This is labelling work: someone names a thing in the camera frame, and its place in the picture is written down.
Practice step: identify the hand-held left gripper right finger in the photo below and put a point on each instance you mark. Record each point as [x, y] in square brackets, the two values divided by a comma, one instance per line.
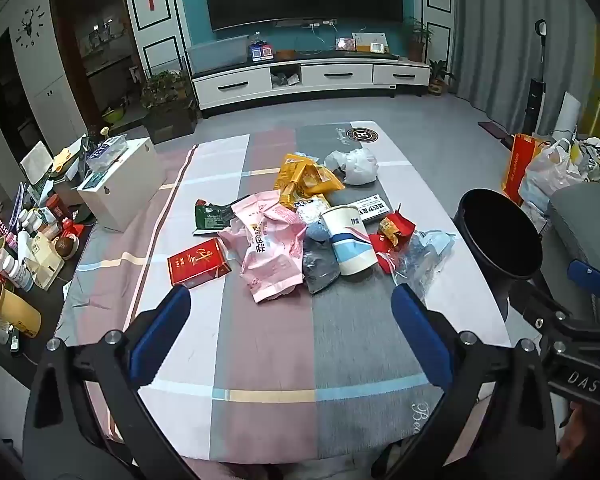
[422, 342]

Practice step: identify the yellow snack bag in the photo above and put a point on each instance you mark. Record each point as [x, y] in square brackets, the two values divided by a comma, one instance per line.
[305, 180]

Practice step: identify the green snack packet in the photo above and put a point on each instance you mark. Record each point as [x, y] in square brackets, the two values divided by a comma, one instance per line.
[210, 217]

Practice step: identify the white card stand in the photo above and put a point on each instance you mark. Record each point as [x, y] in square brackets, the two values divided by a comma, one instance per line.
[370, 42]

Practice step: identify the potted plant in brown pot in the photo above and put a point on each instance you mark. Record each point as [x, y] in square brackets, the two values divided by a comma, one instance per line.
[416, 47]

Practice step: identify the large white plastic bag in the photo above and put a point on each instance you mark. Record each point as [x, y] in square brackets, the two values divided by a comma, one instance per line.
[550, 175]

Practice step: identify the clear storage box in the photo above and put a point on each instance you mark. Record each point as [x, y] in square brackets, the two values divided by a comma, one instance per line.
[217, 55]

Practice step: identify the clear plastic container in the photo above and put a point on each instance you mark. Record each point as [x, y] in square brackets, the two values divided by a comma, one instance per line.
[107, 152]

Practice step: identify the clutter of bottles and jars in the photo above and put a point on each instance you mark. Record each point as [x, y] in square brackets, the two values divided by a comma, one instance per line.
[50, 305]

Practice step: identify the black upright vacuum cleaner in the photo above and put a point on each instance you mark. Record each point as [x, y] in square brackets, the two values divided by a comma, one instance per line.
[532, 100]

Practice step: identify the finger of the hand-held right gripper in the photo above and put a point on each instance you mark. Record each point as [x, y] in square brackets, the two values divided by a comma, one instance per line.
[587, 274]
[542, 310]

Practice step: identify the grey curtain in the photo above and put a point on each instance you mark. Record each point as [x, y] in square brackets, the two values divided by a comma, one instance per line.
[505, 35]

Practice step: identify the small potted floor plant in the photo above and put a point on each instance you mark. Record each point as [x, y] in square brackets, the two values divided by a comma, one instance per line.
[437, 82]

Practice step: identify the pink photo frame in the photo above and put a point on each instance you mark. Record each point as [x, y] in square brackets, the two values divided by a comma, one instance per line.
[345, 44]

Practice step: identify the white air purifier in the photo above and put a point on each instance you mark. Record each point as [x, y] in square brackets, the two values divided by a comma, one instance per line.
[567, 112]

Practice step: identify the blue code stand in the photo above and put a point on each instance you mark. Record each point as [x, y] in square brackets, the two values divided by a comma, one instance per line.
[260, 52]

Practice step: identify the green basin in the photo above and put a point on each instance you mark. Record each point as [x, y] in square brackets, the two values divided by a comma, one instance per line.
[113, 116]

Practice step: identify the red lidded jar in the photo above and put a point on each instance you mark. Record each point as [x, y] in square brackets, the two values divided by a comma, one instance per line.
[57, 207]

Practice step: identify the pile of clothes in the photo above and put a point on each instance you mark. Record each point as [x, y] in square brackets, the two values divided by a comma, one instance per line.
[592, 155]

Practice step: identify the black wall clock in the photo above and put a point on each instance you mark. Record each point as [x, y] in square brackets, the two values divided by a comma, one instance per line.
[28, 26]

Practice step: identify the white wrapper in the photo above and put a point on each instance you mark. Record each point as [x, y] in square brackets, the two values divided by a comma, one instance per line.
[312, 210]

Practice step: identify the white storage cabinet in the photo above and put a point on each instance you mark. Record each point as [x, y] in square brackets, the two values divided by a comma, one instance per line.
[125, 190]

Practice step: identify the clear plastic wrapper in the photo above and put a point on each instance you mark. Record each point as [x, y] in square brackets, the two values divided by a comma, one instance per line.
[412, 270]

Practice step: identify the blue fabric scrap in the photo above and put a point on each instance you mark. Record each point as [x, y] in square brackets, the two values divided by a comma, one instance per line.
[317, 231]

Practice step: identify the white printed medicine box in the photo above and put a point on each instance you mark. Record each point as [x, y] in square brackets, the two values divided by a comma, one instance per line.
[372, 208]

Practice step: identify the red snack wrapper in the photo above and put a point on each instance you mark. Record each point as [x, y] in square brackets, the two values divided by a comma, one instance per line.
[395, 227]

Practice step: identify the red cigarette box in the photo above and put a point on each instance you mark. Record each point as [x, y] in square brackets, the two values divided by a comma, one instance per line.
[197, 262]

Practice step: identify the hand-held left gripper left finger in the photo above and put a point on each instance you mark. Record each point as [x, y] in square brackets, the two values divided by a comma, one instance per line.
[162, 332]

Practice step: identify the white television cabinet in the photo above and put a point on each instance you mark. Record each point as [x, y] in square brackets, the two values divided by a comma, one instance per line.
[330, 74]

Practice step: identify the large leafy planter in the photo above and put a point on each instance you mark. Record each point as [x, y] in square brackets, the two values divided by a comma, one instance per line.
[167, 110]

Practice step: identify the grey sofa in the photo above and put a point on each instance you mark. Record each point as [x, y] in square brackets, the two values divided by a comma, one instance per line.
[580, 220]

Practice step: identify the white pill bottle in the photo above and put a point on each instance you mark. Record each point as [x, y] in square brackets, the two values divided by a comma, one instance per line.
[12, 269]

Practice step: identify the crumpled plastic packet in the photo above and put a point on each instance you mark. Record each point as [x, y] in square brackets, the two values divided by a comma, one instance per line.
[286, 79]

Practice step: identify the white paper cup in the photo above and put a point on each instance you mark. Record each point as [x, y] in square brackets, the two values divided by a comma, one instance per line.
[352, 250]

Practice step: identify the white power strip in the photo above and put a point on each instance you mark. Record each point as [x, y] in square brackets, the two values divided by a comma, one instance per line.
[322, 23]

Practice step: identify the black trash bin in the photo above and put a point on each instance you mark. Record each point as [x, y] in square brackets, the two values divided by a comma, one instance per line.
[495, 232]

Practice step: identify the cream carton box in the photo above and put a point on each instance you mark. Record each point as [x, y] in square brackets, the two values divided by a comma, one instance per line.
[45, 265]

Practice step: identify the grey plastic pouch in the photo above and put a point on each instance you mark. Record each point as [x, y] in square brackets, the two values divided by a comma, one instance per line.
[320, 267]

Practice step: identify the pink packaging bag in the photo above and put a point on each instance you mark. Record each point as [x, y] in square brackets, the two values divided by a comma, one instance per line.
[270, 255]

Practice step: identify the dark floor mat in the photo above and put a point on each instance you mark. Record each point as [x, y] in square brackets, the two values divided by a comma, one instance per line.
[495, 132]

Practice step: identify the orange shopping bag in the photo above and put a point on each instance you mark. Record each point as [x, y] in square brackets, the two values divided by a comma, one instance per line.
[517, 170]

